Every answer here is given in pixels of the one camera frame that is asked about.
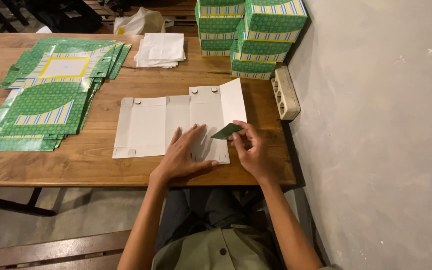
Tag person's right hand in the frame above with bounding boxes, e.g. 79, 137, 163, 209
228, 120, 275, 184

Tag person's left hand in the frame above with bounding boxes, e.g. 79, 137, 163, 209
151, 124, 220, 184

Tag white cardboard box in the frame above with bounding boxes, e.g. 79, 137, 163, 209
112, 77, 248, 165

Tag person's dark trousers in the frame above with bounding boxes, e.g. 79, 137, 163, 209
156, 187, 275, 253

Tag beige power strip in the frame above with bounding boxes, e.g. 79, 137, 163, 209
271, 66, 302, 121

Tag person's olive shirt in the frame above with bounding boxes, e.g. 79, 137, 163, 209
151, 224, 337, 270

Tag stack of white paper sheets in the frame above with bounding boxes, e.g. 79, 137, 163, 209
133, 32, 187, 70

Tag stack of assembled green boxes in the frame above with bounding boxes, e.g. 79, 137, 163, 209
194, 0, 309, 81

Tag white plastic bag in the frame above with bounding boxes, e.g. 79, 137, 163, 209
113, 6, 175, 36

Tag slatted wooden bench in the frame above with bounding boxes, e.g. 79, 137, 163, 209
84, 0, 199, 35

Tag pile of flat green blanks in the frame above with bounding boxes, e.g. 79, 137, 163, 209
0, 77, 105, 152
0, 37, 133, 90

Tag brown wooden bench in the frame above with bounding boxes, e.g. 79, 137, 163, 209
0, 229, 133, 270

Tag black bag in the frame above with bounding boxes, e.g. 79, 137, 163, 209
24, 0, 103, 34

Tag black metal chair legs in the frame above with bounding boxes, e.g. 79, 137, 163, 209
0, 0, 30, 33

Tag black metal table frame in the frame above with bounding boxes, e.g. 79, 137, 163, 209
0, 187, 58, 217

